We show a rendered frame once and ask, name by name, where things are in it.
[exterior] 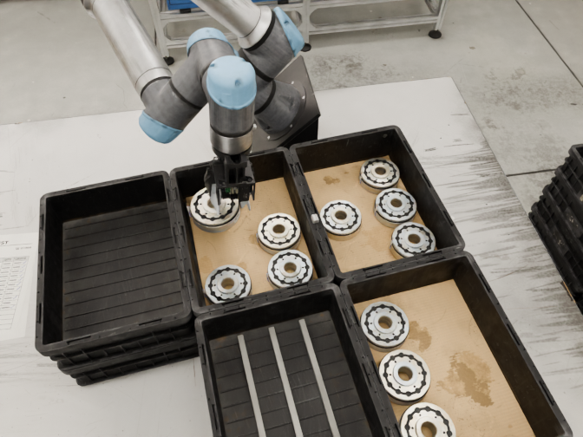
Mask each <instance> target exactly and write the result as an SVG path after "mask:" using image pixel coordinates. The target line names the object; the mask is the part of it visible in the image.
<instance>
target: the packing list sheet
mask: <svg viewBox="0 0 583 437"><path fill-rule="evenodd" d="M37 246H38V232H32V233H20V234H8V235H0V341H3V340H9V339H14V338H19V337H24V336H25V330H26V323H27V316H28V309H29V297H30V291H31V284H32V277H33V271H34V264H35V258H36V249H37Z"/></svg>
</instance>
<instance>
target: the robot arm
mask: <svg viewBox="0 0 583 437"><path fill-rule="evenodd" d="M191 1H192V2H194V3H195V4H197V5H198V6H199V7H200V8H202V9H203V10H204V11H205V12H206V13H208V14H209V15H210V16H212V17H213V18H214V19H216V20H217V21H218V22H220V23H221V24H222V25H224V26H225V27H226V28H228V29H229V30H230V31H232V33H233V34H235V35H236V36H237V37H238V42H239V46H240V47H241V48H240V49H239V50H238V51H237V50H235V49H233V46H232V45H231V44H230V43H229V42H228V41H227V39H226V37H225V36H224V34H223V33H222V32H221V31H219V30H217V29H214V28H203V29H198V30H197V31H195V32H194V33H192V35H191V36H190V37H189V39H188V41H187V56H188V58H187V59H186V60H185V61H184V63H183V64H182V65H181V66H180V68H179V69H178V70H177V71H176V73H175V74H174V75H173V74H172V72H171V70H170V69H169V67H168V66H167V64H166V62H165V61H164V59H163V57H162V56H161V54H160V52H159V50H158V49H157V48H156V46H155V44H154V42H153V40H152V39H151V37H150V35H149V34H148V32H147V31H146V29H145V27H144V26H143V24H142V22H141V20H140V18H139V17H138V16H137V14H136V13H135V11H134V9H133V7H132V5H131V3H130V0H81V2H82V5H83V7H84V9H85V10H86V11H87V13H88V14H89V15H90V16H91V17H93V18H94V19H96V20H97V22H98V23H99V25H100V26H101V28H102V31H103V33H104V34H105V36H106V37H107V39H108V41H109V43H110V45H111V47H112V49H113V50H114V52H115V54H116V56H117V57H118V59H119V61H120V63H121V65H122V67H123V68H124V70H125V72H126V73H127V75H128V78H129V80H130V81H131V82H132V84H133V86H134V88H135V90H136V92H137V94H138V95H139V96H140V98H141V101H142V102H143V104H144V106H145V109H144V110H142V114H141V115H140V117H139V125H140V127H141V130H142V131H143V132H144V133H145V134H146V135H147V136H148V137H149V138H151V139H152V140H154V141H156V142H159V143H162V144H168V143H170V142H172V141H173V140H174V139H176V138H177V137H178V136H179V135H180V134H181V133H182V132H184V130H185V128H186V126H187V125H188V124H189V123H190V122H191V121H192V120H193V118H194V117H195V116H196V115H197V114H198V113H199V112H200V110H201V109H202V108H203V107H204V106H205V105H206V104H207V103H208V106H209V131H210V141H211V144H212V150H213V152H214V153H215V154H216V155H217V156H216V157H213V160H211V161H210V162H209V163H210V167H207V168H206V174H205V176H204V182H205V187H206V189H207V191H208V194H209V198H210V200H211V202H212V204H213V207H214V208H215V210H216V212H217V215H219V206H220V205H221V203H220V201H221V200H222V199H230V198H231V200H233V199H238V197H239V204H240V208H241V209H242V208H244V206H245V205H247V207H248V209H249V211H251V207H250V202H249V198H250V196H251V195H252V200H254V198H255V184H256V183H255V174H254V171H253V168H252V162H250V160H249V158H248V157H247V155H248V154H249V153H250V152H251V149H252V135H253V133H252V130H255V129H256V128H257V126H256V124H253V122H254V120H255V121H256V122H257V123H258V124H259V126H260V127H261V128H262V129H263V130H265V131H266V132H267V133H269V134H276V133H279V132H281V131H282V130H284V129H285V128H286V127H287V126H288V125H289V124H290V123H291V122H292V120H293V119H294V117H295V116H296V114H297V112H298V109H299V105H300V93H299V91H298V90H297V89H296V88H294V87H293V86H292V85H291V84H288V83H284V82H279V81H275V80H273V79H274V78H275V77H276V76H277V75H278V74H279V73H280V72H281V71H282V70H283V69H284V67H285V66H286V65H287V64H288V63H289V62H290V61H291V60H292V59H293V58H294V57H296V56H297V54H298V52H299V51H300V50H301V49H302V48H303V47H304V45H305V41H304V38H303V37H302V36H301V34H300V32H299V31H298V29H297V28H296V26H295V25H294V24H293V22H292V21H291V19H290V18H289V17H288V16H287V15H286V14H285V13H284V11H282V10H281V9H280V8H279V7H276V8H274V9H273V10H271V9H270V8H269V7H267V6H260V7H258V6H257V5H256V4H255V3H253V2H252V1H251V0H191ZM252 186H253V190H252Z"/></svg>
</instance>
